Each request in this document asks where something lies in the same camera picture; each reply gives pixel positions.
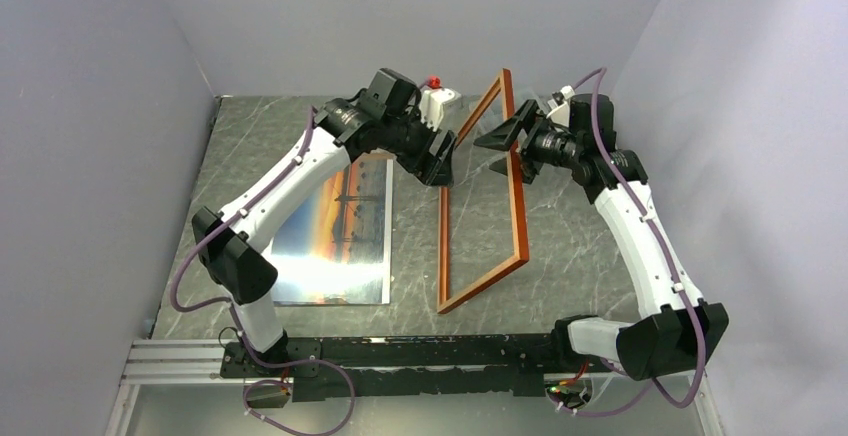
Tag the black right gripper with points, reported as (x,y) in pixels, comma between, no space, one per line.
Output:
(503,136)

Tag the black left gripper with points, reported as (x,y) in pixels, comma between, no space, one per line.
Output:
(429,169)

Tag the orange wooden picture frame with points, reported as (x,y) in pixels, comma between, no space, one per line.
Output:
(482,231)

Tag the sunset photo print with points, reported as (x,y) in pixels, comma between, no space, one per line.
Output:
(335,249)

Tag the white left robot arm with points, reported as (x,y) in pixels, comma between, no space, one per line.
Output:
(230,241)

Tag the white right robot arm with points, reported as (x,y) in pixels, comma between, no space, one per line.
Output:
(678,330)

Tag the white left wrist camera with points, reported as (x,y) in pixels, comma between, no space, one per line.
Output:
(437,102)

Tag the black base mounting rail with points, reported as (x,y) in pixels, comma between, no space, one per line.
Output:
(523,365)

